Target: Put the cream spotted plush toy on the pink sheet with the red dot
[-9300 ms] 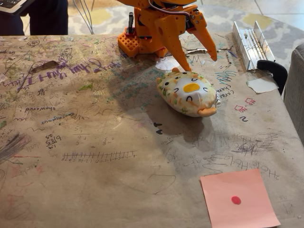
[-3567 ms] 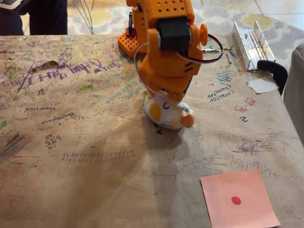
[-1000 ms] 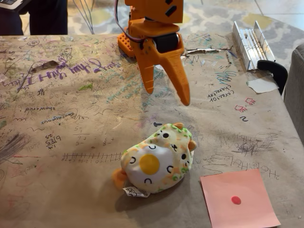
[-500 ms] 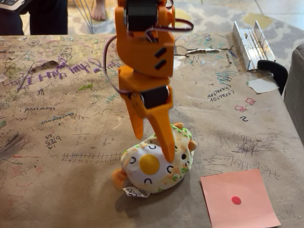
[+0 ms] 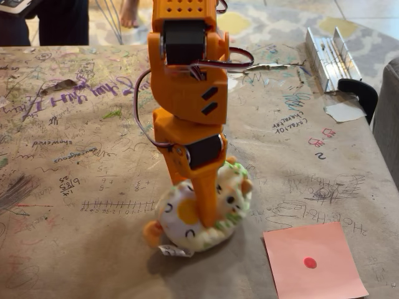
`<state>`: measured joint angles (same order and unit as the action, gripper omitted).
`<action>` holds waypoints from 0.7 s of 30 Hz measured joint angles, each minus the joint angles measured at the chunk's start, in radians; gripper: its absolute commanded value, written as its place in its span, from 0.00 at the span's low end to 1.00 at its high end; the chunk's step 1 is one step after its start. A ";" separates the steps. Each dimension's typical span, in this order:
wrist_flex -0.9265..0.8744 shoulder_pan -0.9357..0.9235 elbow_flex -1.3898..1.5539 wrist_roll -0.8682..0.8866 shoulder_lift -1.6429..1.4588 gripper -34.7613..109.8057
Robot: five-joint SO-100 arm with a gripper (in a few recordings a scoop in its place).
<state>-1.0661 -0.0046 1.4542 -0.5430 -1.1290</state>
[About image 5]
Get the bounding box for white and orange plush toy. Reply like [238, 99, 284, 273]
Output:
[142, 157, 254, 258]

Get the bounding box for orange robot arm with base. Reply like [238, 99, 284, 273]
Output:
[146, 0, 231, 126]

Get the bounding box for brown scribbled paper table cover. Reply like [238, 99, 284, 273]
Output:
[0, 45, 399, 299]

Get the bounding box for pink sticky note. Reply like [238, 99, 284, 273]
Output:
[262, 221, 369, 299]

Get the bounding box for person's bare foot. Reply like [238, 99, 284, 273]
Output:
[119, 0, 140, 29]

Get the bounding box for person's dark trousers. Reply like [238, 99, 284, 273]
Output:
[0, 0, 90, 47]

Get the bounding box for white tape piece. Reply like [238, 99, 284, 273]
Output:
[323, 102, 366, 123]

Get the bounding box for grey upholstered seat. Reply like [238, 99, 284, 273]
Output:
[372, 56, 399, 187]

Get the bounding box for grey laptop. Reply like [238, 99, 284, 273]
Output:
[0, 0, 35, 16]

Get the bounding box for grey and yellow patterned rug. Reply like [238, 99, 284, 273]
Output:
[89, 0, 399, 88]

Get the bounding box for gripper servo cable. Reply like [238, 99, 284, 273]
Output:
[134, 67, 172, 149]

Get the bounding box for wrist servo cable loop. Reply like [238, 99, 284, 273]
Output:
[189, 45, 255, 80]

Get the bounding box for thin wire chair legs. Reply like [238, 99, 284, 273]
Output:
[95, 0, 125, 46]

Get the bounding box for aluminium rail bracket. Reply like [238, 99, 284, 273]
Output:
[304, 27, 362, 93]

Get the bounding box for black clamp handle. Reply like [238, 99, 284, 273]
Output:
[337, 78, 378, 125]

